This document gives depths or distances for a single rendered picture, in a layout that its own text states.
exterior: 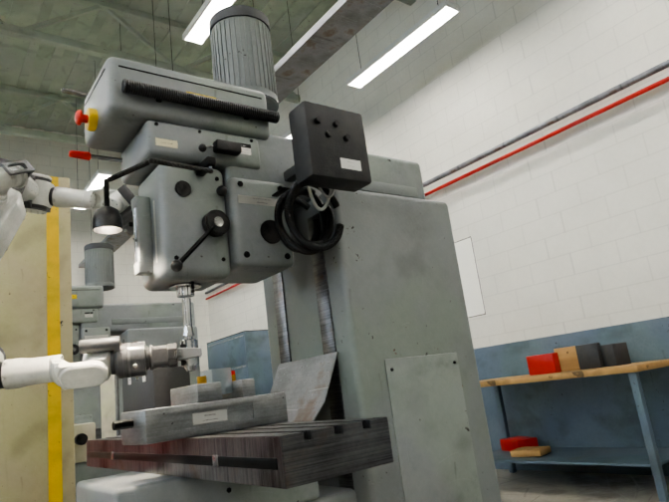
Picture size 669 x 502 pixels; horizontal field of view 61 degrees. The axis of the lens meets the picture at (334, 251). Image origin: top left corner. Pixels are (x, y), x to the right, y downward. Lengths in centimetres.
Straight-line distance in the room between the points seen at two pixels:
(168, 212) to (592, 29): 490
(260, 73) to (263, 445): 121
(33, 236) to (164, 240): 189
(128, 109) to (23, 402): 195
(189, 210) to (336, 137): 44
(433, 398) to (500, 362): 433
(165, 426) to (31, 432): 195
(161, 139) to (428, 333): 94
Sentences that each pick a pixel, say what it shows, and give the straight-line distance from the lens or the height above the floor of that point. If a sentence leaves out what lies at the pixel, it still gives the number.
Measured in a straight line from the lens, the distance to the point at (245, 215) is 159.
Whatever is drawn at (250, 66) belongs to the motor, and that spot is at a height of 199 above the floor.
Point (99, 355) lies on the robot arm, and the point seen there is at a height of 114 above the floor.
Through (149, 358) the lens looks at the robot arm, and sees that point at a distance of 153.
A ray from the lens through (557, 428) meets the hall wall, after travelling 578.
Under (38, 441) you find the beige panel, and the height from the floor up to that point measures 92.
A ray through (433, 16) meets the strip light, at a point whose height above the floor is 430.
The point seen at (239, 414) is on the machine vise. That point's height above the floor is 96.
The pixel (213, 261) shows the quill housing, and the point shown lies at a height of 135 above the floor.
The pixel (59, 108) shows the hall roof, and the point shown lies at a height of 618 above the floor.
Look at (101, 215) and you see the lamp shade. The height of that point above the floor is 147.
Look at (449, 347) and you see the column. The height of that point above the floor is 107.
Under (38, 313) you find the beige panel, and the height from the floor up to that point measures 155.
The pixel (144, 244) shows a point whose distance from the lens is 156.
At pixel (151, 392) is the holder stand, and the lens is 179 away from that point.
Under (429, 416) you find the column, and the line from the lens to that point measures 171.
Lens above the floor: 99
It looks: 13 degrees up
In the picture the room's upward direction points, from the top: 7 degrees counter-clockwise
